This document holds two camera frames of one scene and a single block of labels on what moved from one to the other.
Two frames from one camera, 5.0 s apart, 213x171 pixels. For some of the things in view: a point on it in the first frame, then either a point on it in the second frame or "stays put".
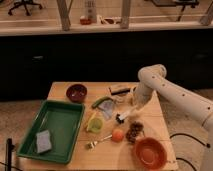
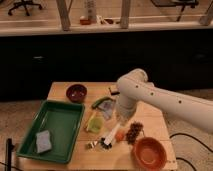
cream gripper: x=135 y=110 to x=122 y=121
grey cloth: x=106 y=106 stays put
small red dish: x=85 y=21 stays put
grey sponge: x=43 y=141 stays put
